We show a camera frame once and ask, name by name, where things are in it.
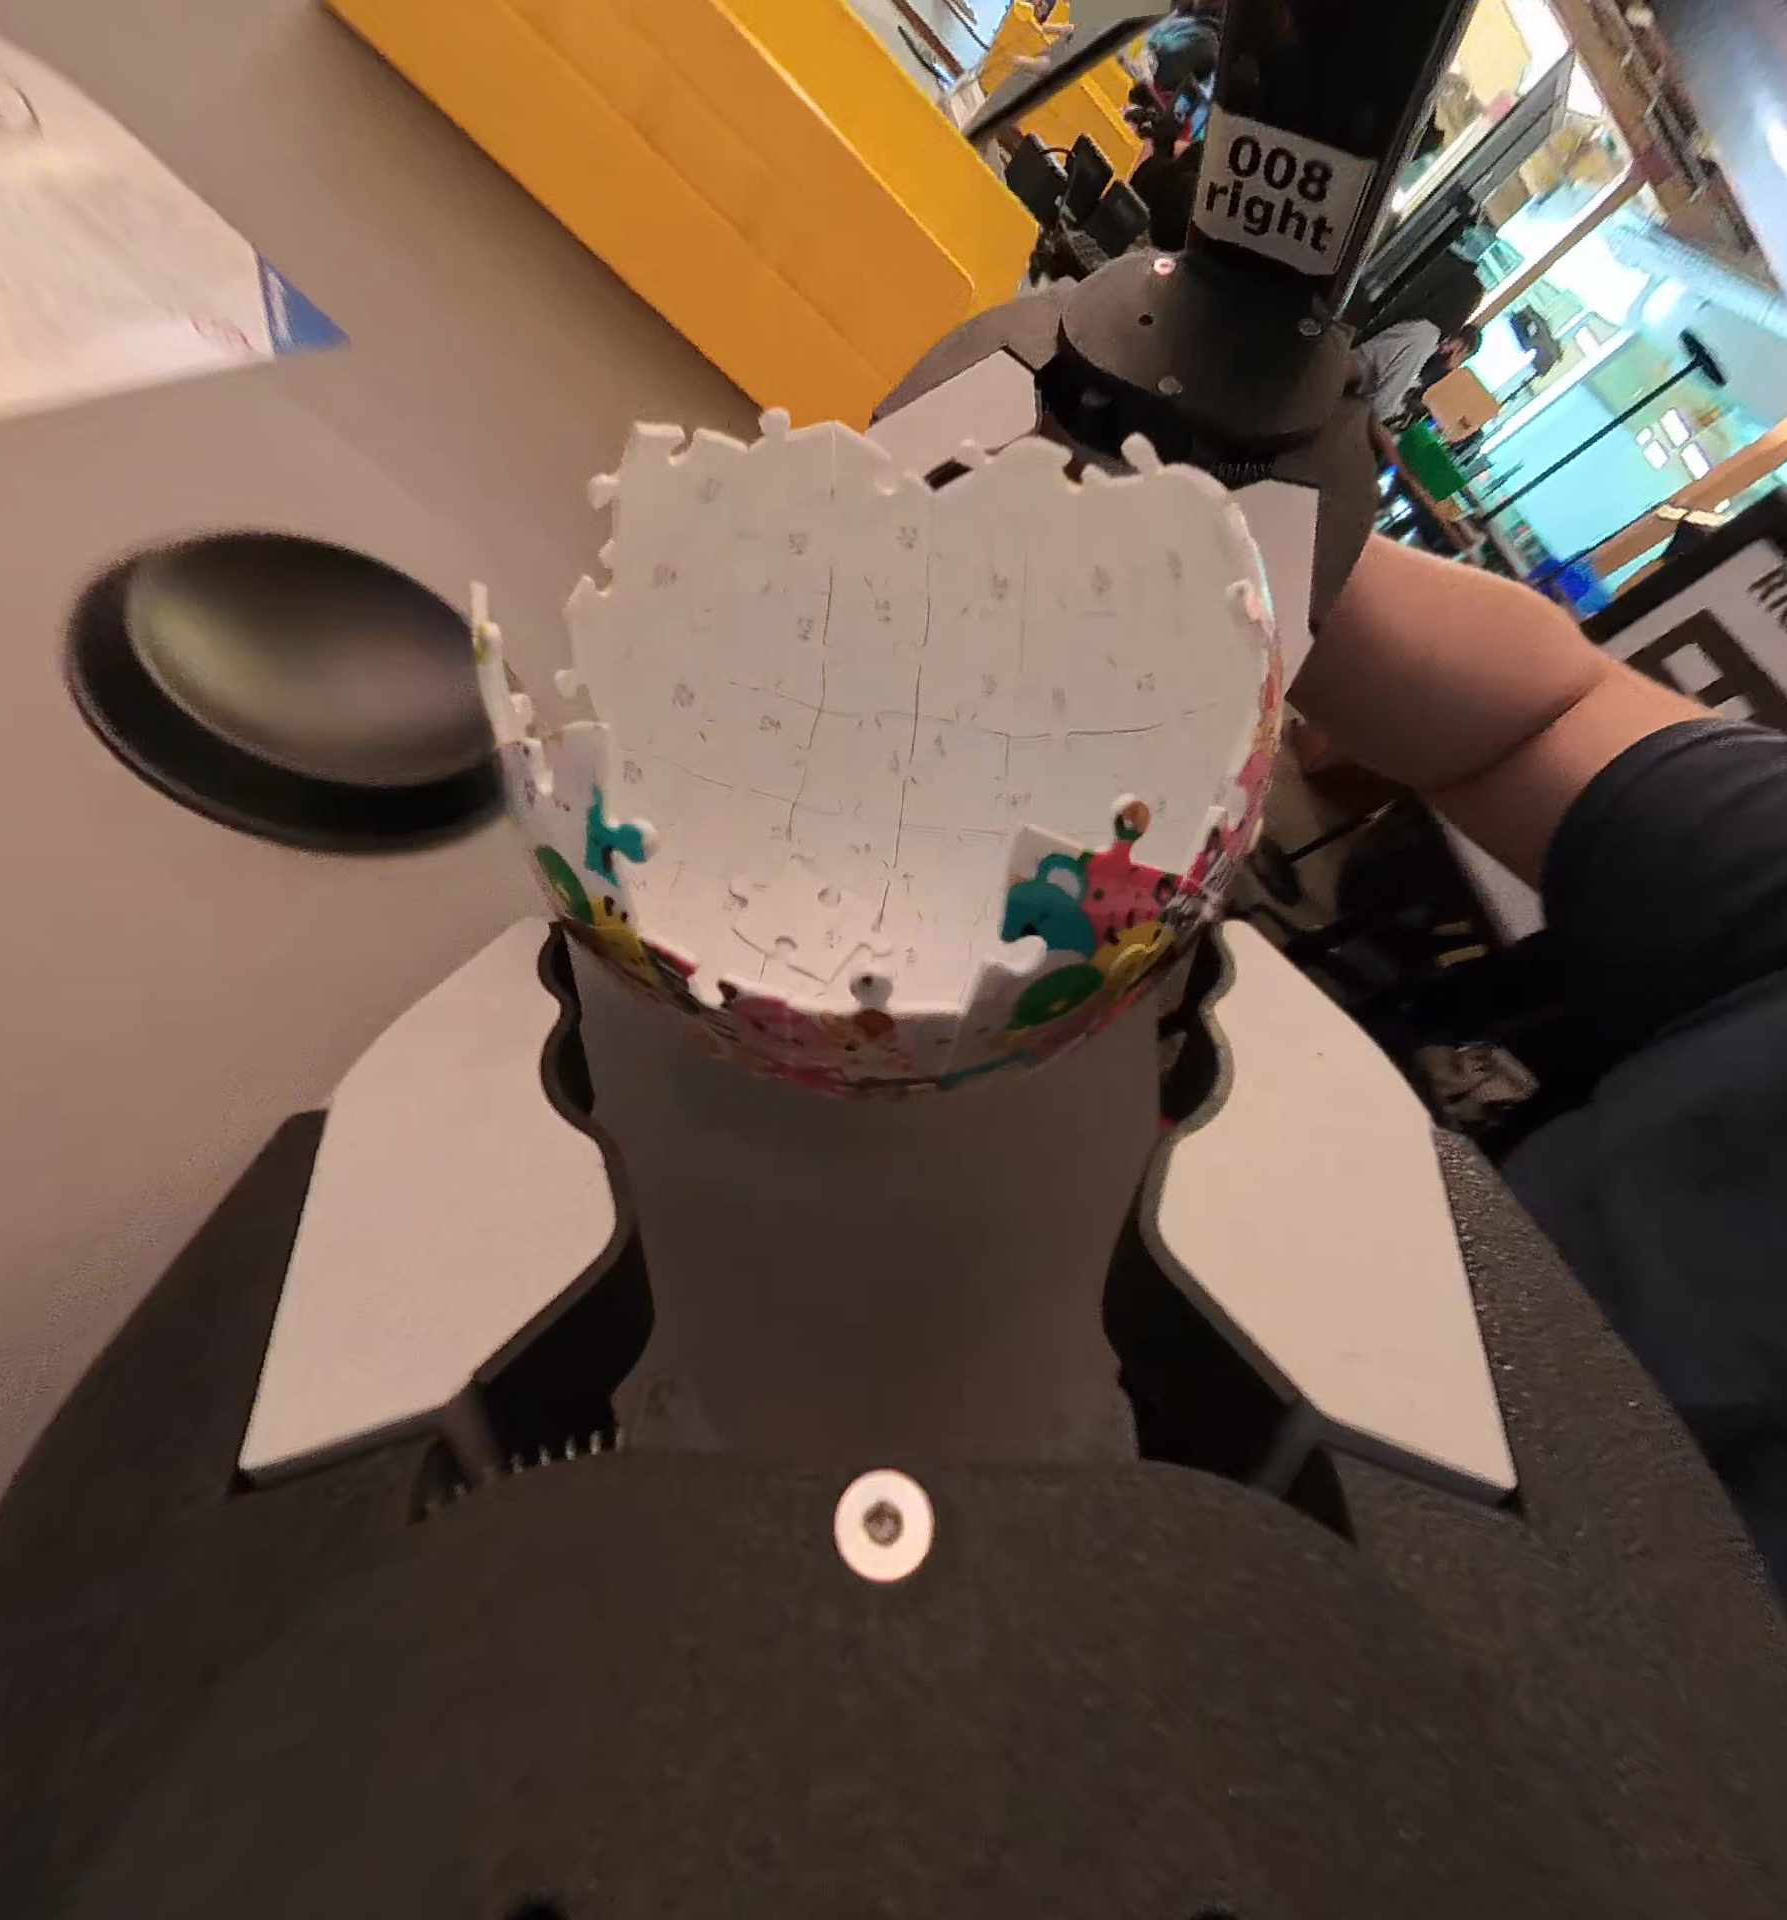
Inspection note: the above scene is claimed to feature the folded instruction leaflet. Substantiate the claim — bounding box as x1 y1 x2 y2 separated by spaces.
0 0 353 437

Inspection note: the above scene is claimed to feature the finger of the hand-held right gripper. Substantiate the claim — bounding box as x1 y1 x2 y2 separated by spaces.
1238 480 1329 668
872 359 1057 485

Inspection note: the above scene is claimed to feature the yellow plastic bin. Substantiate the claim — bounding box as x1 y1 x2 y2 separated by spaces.
326 0 1046 431

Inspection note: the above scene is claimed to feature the black ball stand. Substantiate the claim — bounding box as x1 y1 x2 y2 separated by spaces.
62 529 518 859

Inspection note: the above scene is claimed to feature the black white printed tag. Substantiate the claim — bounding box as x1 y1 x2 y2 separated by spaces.
1584 491 1787 747

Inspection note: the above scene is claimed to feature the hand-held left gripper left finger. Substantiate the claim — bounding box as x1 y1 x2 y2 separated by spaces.
238 917 641 1491

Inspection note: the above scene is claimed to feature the person's right forearm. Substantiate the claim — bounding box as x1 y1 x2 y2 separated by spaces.
1282 533 1720 888

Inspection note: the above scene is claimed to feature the partly built puzzle ball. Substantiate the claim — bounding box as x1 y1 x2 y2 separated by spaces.
468 408 1290 1106

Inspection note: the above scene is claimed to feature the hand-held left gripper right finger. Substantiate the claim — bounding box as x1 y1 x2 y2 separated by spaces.
1124 916 1525 1509

